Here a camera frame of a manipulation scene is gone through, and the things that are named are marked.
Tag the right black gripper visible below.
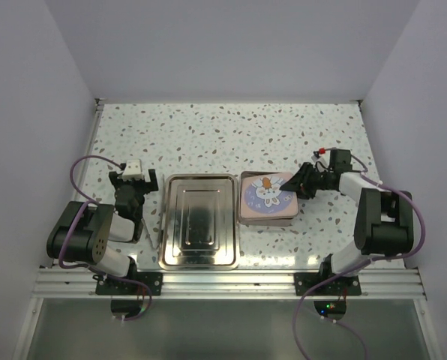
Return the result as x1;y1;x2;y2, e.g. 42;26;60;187
280;162;333;200

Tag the square tin lid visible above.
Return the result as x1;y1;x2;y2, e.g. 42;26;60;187
239;171;299;221

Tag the pink cookie tin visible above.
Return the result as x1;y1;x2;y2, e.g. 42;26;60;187
238;170;299;227

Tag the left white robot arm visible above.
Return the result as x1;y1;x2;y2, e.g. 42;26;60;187
46;169;159;295

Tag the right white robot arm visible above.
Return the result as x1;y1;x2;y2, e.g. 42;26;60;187
280;148;414;295

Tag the large steel tray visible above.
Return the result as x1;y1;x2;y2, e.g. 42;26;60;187
159;174;239;271

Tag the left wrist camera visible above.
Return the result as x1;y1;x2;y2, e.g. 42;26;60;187
121;159;144;181

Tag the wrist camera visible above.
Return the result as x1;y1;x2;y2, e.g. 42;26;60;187
311;148;328;167
121;159;144;181

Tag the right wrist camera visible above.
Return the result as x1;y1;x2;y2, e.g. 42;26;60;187
311;148;328;167

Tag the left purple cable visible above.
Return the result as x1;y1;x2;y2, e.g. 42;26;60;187
58;155;153;322

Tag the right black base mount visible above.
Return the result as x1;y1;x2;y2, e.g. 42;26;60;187
293;272;362;296

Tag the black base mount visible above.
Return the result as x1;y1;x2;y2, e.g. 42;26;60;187
293;272;362;296
92;271;164;296

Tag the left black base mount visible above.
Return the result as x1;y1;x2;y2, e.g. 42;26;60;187
92;271;164;296

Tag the aluminium rail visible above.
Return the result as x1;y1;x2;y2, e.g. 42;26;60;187
31;268;426;300

